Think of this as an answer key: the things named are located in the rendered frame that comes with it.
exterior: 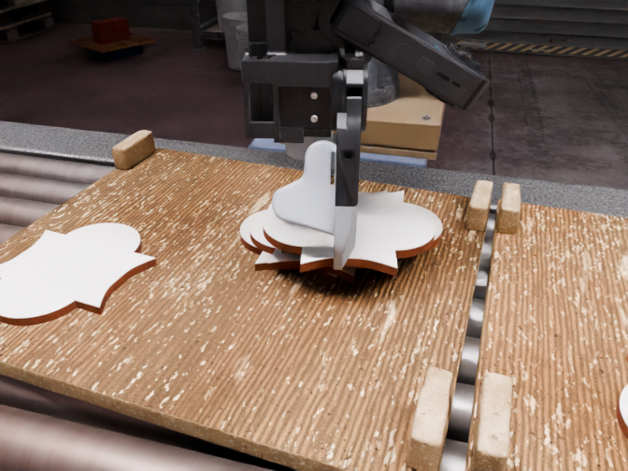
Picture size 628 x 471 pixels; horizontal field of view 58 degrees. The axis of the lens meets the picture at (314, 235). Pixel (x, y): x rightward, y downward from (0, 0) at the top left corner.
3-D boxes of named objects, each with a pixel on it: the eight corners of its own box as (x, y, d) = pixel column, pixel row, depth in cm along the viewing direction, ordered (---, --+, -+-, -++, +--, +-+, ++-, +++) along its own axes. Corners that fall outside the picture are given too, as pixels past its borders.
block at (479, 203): (471, 201, 57) (476, 177, 56) (490, 205, 57) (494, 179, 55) (463, 230, 53) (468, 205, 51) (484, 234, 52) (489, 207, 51)
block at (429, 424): (422, 392, 36) (427, 360, 34) (451, 399, 35) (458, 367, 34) (403, 469, 31) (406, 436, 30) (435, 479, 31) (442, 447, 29)
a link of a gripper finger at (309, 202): (274, 266, 42) (276, 140, 40) (354, 268, 41) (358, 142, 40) (268, 275, 39) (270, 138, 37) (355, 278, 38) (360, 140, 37)
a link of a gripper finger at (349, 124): (332, 202, 41) (335, 80, 40) (356, 203, 41) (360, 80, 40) (331, 207, 36) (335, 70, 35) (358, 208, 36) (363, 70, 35)
